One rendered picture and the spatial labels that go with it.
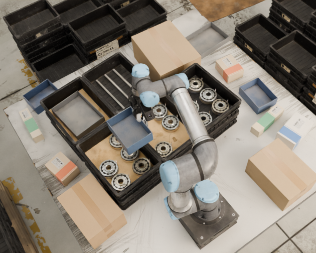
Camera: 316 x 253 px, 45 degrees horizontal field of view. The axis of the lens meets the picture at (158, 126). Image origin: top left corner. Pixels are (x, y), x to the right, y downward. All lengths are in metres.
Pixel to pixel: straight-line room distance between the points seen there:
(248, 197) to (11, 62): 2.70
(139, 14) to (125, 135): 1.81
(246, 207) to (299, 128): 0.57
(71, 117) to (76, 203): 0.57
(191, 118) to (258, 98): 1.08
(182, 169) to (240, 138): 1.00
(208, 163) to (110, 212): 0.74
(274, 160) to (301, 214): 0.93
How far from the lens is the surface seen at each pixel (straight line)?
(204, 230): 2.04
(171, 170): 1.45
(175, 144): 2.20
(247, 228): 2.17
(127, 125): 2.01
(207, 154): 1.48
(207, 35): 2.92
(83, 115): 2.39
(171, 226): 2.15
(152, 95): 1.62
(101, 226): 2.02
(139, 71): 1.69
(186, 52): 2.53
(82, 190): 2.12
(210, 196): 1.86
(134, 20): 3.55
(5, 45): 4.25
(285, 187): 2.12
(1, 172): 3.37
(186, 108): 1.59
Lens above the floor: 2.74
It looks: 57 degrees down
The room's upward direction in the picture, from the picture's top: 6 degrees counter-clockwise
